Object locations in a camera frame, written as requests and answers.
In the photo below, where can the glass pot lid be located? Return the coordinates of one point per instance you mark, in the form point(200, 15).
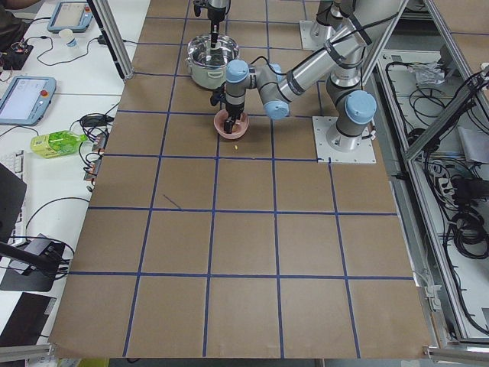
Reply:
point(201, 53)

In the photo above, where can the white cooking pot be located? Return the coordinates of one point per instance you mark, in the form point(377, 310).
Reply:
point(208, 78)

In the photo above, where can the pink bowl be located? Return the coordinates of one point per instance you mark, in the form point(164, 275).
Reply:
point(238, 129)

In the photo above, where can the upper blue teach pendant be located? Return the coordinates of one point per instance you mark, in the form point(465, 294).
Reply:
point(72, 15)

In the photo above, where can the blue teach pendant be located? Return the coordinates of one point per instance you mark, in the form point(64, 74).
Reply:
point(72, 15)
point(26, 100)

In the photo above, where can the paper cup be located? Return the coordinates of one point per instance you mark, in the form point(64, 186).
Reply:
point(68, 37)

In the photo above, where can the lower blue teach pendant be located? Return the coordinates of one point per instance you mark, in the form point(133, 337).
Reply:
point(26, 100)

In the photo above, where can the white keyboard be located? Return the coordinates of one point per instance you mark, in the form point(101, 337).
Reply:
point(16, 163)

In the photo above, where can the black monitor stand base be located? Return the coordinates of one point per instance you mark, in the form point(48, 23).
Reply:
point(32, 281)

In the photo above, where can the aluminium frame post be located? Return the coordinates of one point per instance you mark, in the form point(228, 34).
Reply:
point(105, 20)

